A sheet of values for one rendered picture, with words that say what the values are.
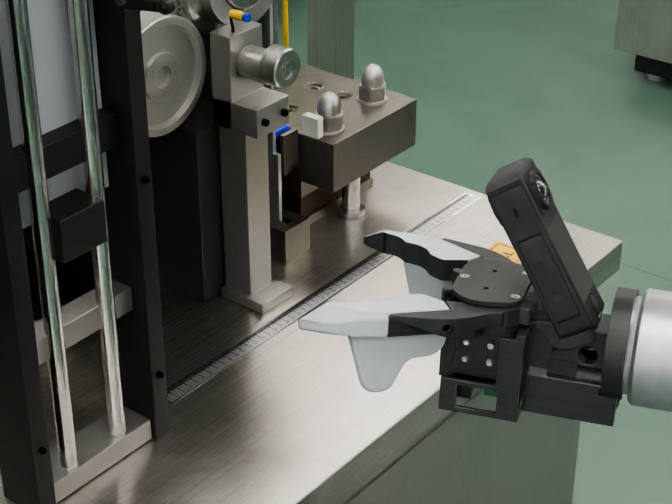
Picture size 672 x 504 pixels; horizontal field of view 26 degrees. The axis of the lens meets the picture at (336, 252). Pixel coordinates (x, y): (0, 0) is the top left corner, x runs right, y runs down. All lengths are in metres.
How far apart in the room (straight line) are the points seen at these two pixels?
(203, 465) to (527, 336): 0.50
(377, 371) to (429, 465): 0.63
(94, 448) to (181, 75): 0.38
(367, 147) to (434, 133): 2.40
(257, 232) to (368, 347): 0.64
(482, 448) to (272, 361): 0.29
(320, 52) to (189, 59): 1.07
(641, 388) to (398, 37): 3.85
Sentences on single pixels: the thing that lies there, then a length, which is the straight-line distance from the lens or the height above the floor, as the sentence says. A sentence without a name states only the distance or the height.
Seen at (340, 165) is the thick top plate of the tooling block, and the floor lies 1.00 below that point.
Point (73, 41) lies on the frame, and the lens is 1.17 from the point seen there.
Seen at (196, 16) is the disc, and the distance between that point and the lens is 1.46.
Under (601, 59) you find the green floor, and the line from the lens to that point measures 4.62.
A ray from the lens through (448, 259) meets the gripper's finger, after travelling 0.98.
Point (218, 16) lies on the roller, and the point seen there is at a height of 1.22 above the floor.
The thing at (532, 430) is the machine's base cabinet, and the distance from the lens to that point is 1.74.
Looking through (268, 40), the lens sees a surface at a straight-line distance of 1.56.
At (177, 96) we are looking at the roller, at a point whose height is 1.15.
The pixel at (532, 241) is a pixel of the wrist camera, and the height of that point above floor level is 1.28.
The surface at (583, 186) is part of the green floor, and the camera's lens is 3.82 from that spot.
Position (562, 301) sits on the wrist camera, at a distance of 0.92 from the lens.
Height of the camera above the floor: 1.73
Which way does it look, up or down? 30 degrees down
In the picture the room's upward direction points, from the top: straight up
